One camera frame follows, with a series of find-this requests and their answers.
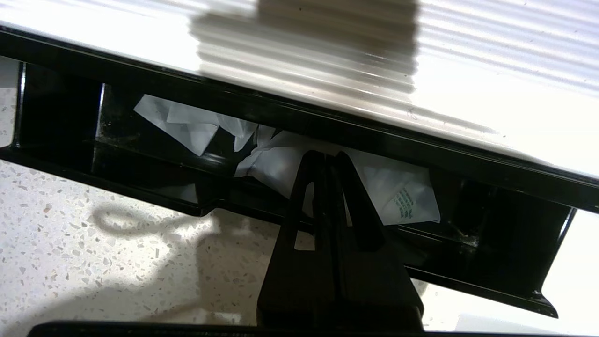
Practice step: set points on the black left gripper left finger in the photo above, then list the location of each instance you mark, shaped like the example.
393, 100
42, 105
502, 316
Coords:
299, 290

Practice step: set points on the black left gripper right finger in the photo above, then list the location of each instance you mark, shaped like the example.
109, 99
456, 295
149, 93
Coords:
374, 290

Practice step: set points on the clear sachet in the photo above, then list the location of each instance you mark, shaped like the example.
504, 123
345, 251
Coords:
398, 192

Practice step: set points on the drawer with plastic bags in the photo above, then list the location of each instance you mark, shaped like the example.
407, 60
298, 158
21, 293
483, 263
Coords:
505, 252

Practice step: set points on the toothbrush toothpaste packet green label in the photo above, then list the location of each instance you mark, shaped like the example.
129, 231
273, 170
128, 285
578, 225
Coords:
187, 126

